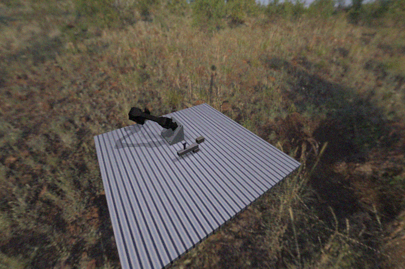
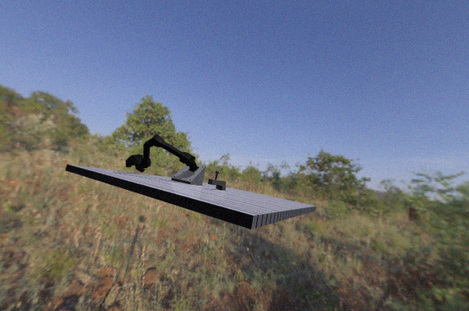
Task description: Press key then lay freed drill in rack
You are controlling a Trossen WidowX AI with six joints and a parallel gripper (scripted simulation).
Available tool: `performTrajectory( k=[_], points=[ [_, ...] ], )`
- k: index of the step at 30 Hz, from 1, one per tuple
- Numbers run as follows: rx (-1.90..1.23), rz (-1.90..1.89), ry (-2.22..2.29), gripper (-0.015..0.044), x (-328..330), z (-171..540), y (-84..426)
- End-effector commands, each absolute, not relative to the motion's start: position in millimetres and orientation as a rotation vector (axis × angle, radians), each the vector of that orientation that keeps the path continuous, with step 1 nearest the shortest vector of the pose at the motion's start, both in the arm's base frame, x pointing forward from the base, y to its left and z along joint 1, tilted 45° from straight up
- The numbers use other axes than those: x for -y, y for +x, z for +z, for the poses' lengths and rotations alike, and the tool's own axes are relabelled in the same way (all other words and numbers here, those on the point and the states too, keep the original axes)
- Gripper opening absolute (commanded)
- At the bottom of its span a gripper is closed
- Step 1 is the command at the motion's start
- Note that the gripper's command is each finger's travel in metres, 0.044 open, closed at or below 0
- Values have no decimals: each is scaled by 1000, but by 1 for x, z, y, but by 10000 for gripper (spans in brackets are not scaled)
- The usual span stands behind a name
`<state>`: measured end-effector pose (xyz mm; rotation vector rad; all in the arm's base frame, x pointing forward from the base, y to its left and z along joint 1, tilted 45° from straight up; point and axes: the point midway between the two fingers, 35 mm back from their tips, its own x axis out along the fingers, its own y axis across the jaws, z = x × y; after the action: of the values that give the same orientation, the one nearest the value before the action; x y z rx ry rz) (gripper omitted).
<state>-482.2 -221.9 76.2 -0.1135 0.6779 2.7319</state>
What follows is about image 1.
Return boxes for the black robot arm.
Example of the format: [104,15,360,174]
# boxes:
[128,107,178,131]

